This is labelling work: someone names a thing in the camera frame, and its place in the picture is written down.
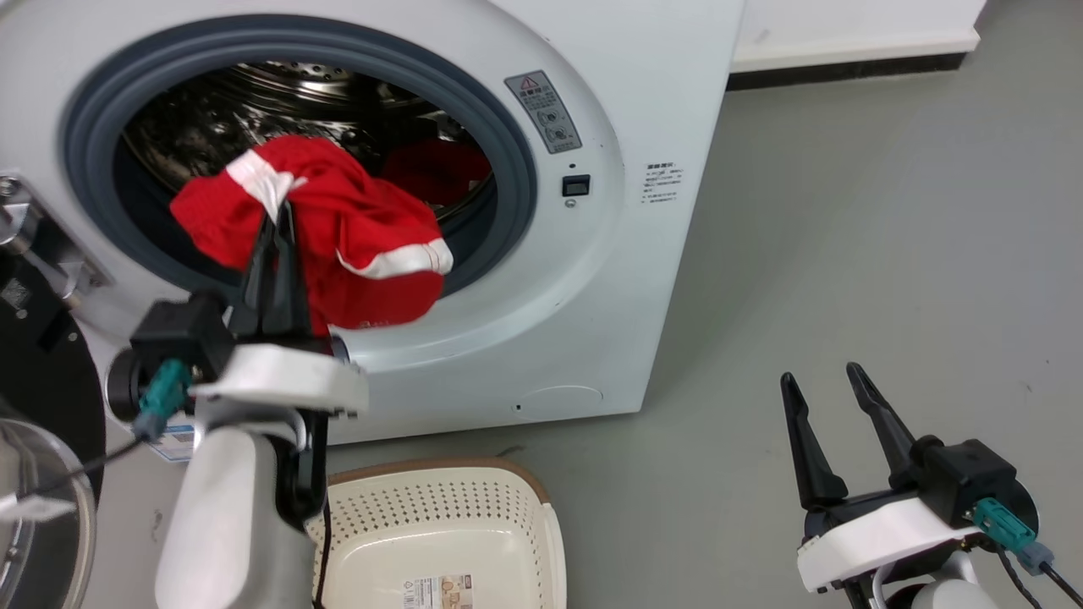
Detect stainless steel washer drum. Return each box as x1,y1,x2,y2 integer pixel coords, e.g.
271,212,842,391
117,60,497,284

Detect thin black cable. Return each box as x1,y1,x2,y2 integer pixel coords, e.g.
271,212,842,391
993,548,1083,609
0,433,146,510

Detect small printed text label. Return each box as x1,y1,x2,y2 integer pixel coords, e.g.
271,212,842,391
640,162,685,206

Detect round drain filter cover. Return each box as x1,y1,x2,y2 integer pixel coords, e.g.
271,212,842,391
514,385,605,420

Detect black washer door with glass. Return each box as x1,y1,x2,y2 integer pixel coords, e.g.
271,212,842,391
0,245,107,609

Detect white platform with black base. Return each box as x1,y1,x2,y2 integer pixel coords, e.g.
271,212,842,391
726,0,988,91

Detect red garment with white trim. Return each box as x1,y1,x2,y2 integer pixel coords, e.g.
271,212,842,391
169,134,455,332

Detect cream perforated laundry basket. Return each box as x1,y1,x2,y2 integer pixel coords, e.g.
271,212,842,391
306,458,569,609

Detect grey rubber door gasket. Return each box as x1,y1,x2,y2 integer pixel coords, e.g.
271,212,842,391
61,14,539,315

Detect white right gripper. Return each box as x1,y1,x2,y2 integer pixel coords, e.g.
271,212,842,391
779,361,984,595

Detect grey warning sticker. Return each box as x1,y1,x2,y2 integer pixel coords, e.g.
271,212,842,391
504,70,583,155

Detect paper label sticker with barcode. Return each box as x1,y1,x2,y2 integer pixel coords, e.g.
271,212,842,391
401,574,475,609

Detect teal left cable connector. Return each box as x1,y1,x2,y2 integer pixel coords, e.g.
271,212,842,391
134,359,195,442

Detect teal cable connector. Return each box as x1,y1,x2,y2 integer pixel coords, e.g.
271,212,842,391
972,497,1056,577
134,359,195,442

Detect teal right cable connector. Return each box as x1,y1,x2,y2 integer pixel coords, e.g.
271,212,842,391
972,497,1056,577

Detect metal washer door hinge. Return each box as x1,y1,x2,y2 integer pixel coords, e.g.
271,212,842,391
0,173,113,312

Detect thin black right cable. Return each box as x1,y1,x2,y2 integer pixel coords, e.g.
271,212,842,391
993,548,1083,609

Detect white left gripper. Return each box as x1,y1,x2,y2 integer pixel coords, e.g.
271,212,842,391
190,199,371,421

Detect thin black left cable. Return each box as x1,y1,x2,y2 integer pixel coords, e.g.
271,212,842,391
0,433,146,510

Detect white front-load washing machine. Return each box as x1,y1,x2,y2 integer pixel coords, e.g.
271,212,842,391
0,0,747,468

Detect blue and white label sticker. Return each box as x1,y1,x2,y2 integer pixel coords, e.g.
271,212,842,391
149,420,201,464

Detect red cloth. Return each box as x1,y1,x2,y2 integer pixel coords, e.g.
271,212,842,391
380,139,494,209

